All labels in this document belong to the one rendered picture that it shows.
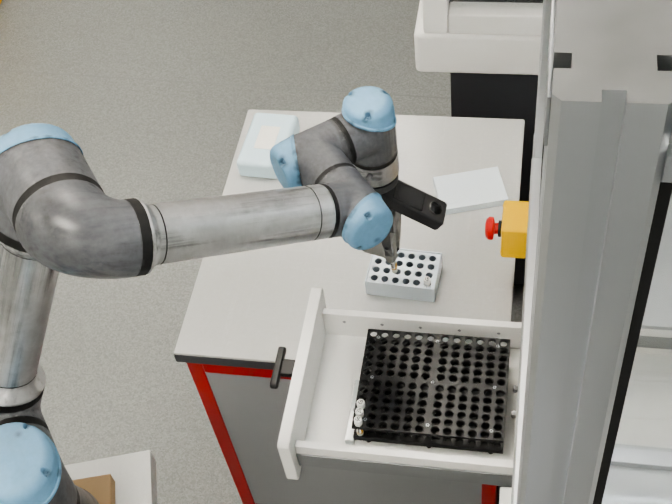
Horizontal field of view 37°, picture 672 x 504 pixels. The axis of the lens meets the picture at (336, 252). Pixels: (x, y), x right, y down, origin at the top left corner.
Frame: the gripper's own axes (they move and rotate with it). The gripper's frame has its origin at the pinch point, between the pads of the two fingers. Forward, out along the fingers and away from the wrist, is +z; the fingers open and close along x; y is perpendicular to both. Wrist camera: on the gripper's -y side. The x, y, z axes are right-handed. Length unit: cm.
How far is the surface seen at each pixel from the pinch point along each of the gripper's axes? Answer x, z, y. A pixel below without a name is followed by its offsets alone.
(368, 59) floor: -148, 87, 42
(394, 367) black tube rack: 22.2, 0.4, -3.9
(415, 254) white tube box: -6.2, 7.4, -2.0
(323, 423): 32.1, 3.4, 5.7
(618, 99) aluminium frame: 79, -112, -29
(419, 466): 38.7, -0.4, -10.7
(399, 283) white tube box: 0.6, 7.4, -0.3
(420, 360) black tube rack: 22.4, -3.0, -8.2
